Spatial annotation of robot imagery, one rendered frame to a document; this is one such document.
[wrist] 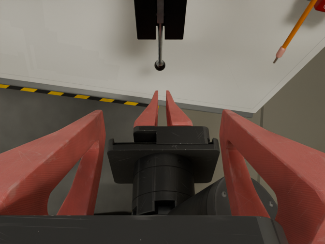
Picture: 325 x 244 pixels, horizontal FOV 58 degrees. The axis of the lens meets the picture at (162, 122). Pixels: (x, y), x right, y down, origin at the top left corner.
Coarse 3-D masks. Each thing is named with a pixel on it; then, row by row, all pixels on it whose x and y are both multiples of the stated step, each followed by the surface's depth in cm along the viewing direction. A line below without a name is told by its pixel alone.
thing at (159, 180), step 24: (120, 144) 27; (144, 144) 27; (168, 144) 26; (192, 144) 26; (216, 144) 26; (120, 168) 28; (144, 168) 26; (168, 168) 25; (192, 168) 28; (144, 192) 24; (168, 192) 24; (192, 192) 26
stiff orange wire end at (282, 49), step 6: (312, 0) 22; (312, 6) 22; (306, 12) 22; (300, 18) 23; (300, 24) 23; (294, 30) 24; (288, 36) 25; (288, 42) 25; (282, 48) 26; (276, 54) 27; (282, 54) 26; (276, 60) 27
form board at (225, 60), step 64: (0, 0) 34; (64, 0) 34; (128, 0) 34; (192, 0) 34; (256, 0) 34; (0, 64) 43; (64, 64) 43; (128, 64) 43; (192, 64) 43; (256, 64) 44
